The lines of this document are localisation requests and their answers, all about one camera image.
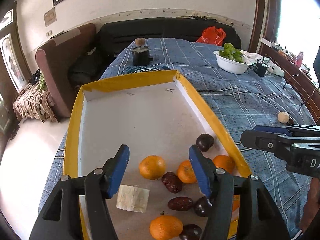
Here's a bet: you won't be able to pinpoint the yellow-edged white tray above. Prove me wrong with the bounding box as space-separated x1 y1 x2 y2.
62 70 252 240

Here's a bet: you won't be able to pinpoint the red dried date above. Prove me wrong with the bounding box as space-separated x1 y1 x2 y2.
167 197 194 211
161 172 183 194

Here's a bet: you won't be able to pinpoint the orange mandarin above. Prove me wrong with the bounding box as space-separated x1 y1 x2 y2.
139 155 166 180
177 160 198 184
149 215 184 240
212 155 235 174

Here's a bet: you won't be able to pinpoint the wooden windowsill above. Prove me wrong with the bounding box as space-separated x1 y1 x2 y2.
260 37 320 98

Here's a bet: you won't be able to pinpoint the small round white chunk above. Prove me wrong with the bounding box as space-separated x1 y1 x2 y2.
277 111 290 123

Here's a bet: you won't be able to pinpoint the brown sofa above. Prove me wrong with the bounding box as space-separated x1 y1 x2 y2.
35 23 98 118

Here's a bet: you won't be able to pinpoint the blue plaid blanket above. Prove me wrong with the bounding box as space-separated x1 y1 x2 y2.
39 38 320 240

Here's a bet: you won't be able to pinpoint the black sofa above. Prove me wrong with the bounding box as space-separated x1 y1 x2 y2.
67 17 242 87

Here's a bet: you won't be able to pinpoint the black motor with wooden spool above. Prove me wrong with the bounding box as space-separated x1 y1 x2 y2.
132 38 153 66

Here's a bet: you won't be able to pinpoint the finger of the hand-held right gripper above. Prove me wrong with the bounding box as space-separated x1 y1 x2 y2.
252 125 320 137
240 129 298 159

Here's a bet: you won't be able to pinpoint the red plastic bag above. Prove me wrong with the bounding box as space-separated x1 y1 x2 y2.
195 26 227 46

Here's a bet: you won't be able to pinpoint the green lettuce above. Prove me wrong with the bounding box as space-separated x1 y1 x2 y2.
219 43 247 63

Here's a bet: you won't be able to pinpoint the white green cloth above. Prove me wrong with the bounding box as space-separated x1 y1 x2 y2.
240 51 285 77

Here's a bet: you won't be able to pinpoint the black object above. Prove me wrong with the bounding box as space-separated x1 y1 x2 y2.
29 69 44 83

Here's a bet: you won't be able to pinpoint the white bowl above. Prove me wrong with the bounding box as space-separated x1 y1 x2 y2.
213 50 250 74

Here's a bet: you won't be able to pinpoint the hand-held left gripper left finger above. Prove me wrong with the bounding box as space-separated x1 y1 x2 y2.
30 144 130 240

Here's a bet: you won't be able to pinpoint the wooden glass door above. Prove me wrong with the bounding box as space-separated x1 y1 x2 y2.
0 9 25 135

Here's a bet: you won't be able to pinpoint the square white chunk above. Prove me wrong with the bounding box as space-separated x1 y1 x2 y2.
116 184 150 213

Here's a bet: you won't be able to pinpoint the thin wire eyeglasses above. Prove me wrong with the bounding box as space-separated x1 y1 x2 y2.
283 74 316 110

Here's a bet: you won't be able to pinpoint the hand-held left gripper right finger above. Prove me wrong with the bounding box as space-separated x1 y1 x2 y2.
189 144 290 240

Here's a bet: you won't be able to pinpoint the person's right forearm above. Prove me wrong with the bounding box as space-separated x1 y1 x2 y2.
299 176 320 235

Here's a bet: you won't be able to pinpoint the black box device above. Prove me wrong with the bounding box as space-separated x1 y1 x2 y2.
254 60 268 77

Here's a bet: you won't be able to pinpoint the small wall plaque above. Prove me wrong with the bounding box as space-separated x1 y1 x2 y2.
44 7 57 27

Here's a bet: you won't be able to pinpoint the dark purple plum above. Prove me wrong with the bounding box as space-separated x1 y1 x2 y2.
196 134 215 152
194 196 213 217
179 224 202 240

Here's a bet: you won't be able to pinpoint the brown patterned throw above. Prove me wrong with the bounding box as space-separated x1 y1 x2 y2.
12 80 60 123

